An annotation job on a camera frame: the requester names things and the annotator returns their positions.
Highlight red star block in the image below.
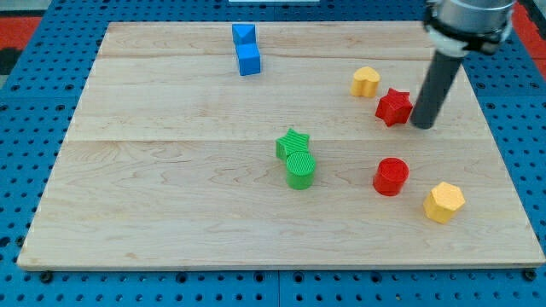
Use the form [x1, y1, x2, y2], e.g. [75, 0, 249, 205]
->
[375, 88, 413, 127]

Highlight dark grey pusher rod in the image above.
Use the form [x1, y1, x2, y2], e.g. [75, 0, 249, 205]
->
[409, 51, 463, 130]

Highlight green star block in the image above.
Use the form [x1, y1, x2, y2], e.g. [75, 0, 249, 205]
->
[276, 128, 310, 161]

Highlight wooden board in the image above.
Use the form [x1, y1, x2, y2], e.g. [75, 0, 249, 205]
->
[17, 21, 545, 271]

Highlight green cylinder block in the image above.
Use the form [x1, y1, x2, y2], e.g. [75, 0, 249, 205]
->
[286, 152, 316, 190]

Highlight blue cube block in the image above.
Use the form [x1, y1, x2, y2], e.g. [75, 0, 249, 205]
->
[235, 43, 261, 76]

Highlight yellow heart block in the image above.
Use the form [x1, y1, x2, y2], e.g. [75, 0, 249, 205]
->
[350, 67, 381, 98]

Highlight red cylinder block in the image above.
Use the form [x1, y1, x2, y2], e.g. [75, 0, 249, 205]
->
[373, 157, 410, 196]

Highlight blue triangle block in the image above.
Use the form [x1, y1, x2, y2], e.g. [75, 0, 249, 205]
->
[231, 23, 257, 45]

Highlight yellow hexagon block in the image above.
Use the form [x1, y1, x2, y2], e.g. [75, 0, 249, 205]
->
[423, 182, 466, 224]

